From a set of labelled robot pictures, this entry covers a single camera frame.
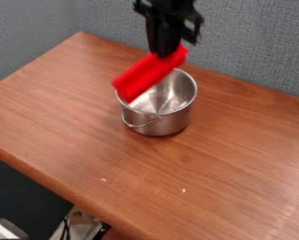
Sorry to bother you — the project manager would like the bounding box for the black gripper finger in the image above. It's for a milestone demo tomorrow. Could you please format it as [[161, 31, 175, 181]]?
[[145, 15, 159, 53], [157, 17, 180, 58]]

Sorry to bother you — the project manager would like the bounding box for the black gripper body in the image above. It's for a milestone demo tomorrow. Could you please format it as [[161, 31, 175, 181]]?
[[132, 0, 204, 44]]

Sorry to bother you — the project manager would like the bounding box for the red plastic block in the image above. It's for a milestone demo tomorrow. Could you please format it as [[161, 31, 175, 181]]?
[[111, 45, 189, 103]]

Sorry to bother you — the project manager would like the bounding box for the stainless steel pot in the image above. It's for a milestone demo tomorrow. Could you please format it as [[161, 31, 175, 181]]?
[[115, 68, 197, 137]]

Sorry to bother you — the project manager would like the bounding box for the metal table leg bracket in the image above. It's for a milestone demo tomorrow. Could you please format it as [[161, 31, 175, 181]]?
[[49, 206, 109, 240]]

